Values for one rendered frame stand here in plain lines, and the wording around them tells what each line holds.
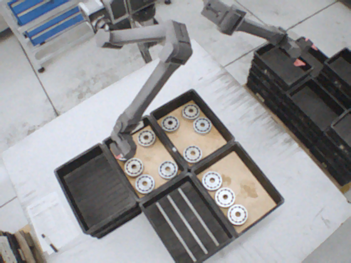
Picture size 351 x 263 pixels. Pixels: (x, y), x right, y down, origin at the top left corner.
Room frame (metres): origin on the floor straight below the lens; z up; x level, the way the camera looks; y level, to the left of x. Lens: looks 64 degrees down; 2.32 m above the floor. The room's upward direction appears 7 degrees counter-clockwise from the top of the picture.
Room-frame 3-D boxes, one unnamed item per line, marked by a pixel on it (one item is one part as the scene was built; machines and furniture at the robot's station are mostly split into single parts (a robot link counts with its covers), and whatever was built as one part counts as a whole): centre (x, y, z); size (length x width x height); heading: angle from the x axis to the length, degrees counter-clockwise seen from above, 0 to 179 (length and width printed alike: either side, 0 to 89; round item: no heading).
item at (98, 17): (1.01, 0.25, 1.45); 0.09 x 0.08 x 0.12; 118
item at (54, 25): (2.32, 0.96, 0.60); 0.72 x 0.03 x 0.56; 118
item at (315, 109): (1.03, -1.11, 0.31); 0.40 x 0.30 x 0.34; 28
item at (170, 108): (0.73, -0.10, 0.87); 0.40 x 0.30 x 0.11; 27
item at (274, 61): (1.38, -0.91, 0.37); 0.40 x 0.30 x 0.45; 28
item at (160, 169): (0.53, 0.05, 0.86); 0.10 x 0.10 x 0.01
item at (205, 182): (0.43, -0.17, 0.86); 0.10 x 0.10 x 0.01
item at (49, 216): (0.34, 0.77, 0.70); 0.33 x 0.23 x 0.01; 28
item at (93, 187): (0.46, 0.44, 0.87); 0.40 x 0.30 x 0.11; 27
